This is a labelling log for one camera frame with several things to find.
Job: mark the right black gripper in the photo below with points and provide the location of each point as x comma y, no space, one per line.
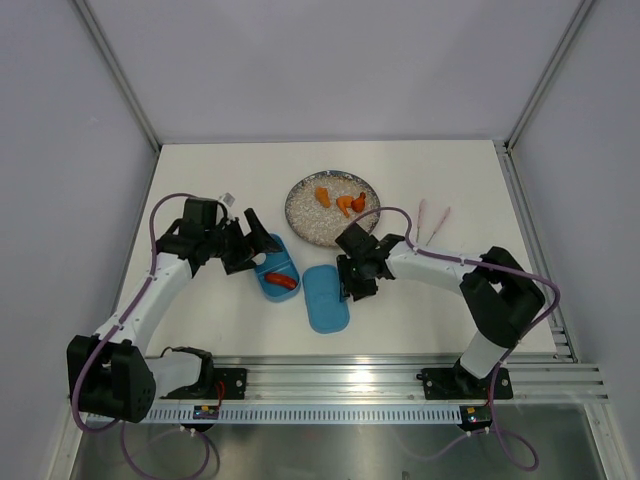
361,290

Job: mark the blue lunch box lid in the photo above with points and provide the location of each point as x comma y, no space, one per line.
327,312

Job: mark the aluminium frame post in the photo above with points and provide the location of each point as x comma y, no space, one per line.
100,41
552,67

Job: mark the orange fried nugget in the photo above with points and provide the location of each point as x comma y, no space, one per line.
322,196

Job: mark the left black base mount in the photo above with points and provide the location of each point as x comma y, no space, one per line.
230,383

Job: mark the left aluminium frame post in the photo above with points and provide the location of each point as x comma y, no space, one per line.
100,41

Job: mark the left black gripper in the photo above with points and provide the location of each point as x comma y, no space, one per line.
257,239

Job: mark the pink handled metal tongs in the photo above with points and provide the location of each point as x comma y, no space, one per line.
426,229

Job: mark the aluminium rail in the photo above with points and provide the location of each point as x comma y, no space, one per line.
392,379
532,240

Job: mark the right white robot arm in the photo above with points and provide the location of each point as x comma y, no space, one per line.
502,299

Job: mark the right aluminium frame post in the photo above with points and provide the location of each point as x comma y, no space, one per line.
552,67

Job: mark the blue lunch box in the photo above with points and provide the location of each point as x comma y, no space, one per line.
281,262

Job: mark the white slotted cable duct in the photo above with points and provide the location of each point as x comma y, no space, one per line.
302,414

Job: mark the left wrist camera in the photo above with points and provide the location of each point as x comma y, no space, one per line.
202,215

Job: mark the red sausage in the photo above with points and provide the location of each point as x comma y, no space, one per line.
281,280

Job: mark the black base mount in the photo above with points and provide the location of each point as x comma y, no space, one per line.
230,383
453,383

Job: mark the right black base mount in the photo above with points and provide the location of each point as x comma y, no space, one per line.
453,383

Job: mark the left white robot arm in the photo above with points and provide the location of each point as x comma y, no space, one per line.
108,373

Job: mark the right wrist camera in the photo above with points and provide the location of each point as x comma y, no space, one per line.
356,242

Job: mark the right side aluminium rail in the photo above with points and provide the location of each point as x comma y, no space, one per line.
532,240

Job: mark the aluminium front rail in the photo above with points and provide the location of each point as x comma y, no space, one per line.
392,379

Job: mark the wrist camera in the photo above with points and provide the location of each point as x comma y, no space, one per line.
202,215
356,242

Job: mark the orange chicken drumstick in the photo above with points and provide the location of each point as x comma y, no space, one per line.
358,204

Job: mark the speckled round plate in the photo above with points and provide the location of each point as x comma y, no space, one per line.
321,226

